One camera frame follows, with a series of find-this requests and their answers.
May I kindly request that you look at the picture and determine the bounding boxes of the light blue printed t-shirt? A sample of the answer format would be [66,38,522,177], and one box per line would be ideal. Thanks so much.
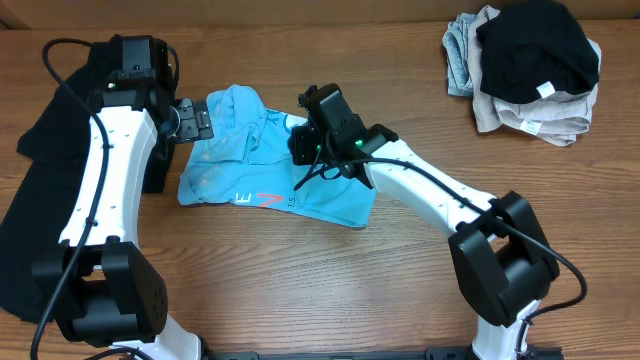
[178,85,376,228]

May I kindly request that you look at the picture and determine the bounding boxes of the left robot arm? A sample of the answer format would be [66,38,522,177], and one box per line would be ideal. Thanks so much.
[30,68,213,359]

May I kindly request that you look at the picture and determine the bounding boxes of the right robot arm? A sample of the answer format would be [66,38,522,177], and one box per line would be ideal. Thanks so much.
[289,125,563,359]

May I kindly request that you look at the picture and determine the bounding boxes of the black garment on table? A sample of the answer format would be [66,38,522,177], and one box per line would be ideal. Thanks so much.
[1,35,123,324]

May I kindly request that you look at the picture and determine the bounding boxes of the grey-blue folded garment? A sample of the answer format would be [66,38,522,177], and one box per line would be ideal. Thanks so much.
[442,13,477,97]

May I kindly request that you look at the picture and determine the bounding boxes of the black folded garment on pile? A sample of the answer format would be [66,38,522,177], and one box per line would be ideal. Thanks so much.
[476,1,599,104]

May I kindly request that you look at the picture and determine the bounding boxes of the beige folded garment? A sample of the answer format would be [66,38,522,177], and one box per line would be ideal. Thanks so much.
[467,5,598,147]

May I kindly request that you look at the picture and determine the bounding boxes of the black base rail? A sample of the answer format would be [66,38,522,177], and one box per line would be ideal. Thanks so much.
[209,345,565,360]

